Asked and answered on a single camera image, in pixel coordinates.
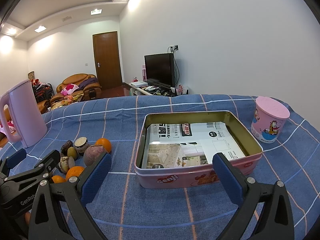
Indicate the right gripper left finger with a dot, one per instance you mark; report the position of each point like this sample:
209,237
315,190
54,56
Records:
47,219

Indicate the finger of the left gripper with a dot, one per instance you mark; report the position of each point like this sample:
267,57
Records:
10,162
47,164

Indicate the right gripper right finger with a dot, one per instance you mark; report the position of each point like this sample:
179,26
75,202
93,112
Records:
275,220

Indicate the orange tangerine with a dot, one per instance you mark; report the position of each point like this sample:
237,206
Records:
105,143
74,171
58,179

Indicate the dark brown passion fruit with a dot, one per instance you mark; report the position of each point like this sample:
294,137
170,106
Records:
65,147

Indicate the green kiwi fruit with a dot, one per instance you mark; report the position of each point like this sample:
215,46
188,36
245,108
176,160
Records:
72,152

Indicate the cut brown cylinder fruit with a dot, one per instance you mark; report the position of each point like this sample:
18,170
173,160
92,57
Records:
81,144

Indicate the purple beet shaped fruit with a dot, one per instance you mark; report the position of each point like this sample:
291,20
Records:
92,153

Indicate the mottled brown white fruit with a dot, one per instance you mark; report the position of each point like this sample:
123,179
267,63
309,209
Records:
65,164

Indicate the person left hand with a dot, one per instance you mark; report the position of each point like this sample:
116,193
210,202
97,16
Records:
27,217

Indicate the pink electric kettle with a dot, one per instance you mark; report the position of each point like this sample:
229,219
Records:
24,112

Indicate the coffee table with snacks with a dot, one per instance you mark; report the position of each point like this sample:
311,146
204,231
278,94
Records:
67,101

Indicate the blue plaid tablecloth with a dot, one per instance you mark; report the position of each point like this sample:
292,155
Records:
123,209

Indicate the brown leather sofa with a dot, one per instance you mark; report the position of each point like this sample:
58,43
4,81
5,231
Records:
86,84

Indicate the pink cartoon lidded cup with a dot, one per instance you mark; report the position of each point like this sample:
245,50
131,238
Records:
269,119

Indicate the pink rectangular tin box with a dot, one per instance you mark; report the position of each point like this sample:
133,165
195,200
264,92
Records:
169,178

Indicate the printed paper leaflet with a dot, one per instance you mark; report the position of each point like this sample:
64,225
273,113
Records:
188,145

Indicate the white tv stand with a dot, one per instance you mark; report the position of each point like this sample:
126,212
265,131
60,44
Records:
143,88

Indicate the brown wooden door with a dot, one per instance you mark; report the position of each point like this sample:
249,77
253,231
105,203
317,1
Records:
107,59

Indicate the black television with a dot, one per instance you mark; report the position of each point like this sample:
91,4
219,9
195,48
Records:
160,68

